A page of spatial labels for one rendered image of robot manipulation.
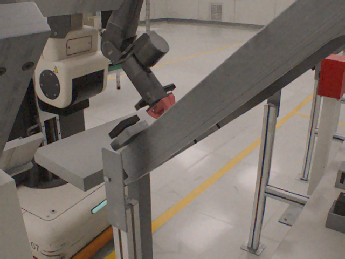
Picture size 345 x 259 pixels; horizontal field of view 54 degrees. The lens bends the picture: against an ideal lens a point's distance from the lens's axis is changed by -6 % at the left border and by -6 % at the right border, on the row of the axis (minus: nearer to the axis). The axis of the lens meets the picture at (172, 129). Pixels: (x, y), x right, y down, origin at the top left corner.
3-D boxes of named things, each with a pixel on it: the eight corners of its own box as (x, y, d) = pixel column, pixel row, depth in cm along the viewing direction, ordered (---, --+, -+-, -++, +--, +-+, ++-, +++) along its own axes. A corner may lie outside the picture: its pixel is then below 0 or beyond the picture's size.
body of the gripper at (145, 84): (178, 88, 87) (161, 64, 88) (152, 99, 80) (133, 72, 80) (163, 102, 92) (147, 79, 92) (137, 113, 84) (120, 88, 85)
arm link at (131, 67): (129, 62, 91) (114, 66, 86) (145, 46, 87) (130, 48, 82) (144, 84, 90) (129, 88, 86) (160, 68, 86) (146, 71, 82)
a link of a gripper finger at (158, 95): (191, 118, 84) (169, 86, 85) (173, 128, 79) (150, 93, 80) (174, 131, 89) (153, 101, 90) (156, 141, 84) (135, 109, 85)
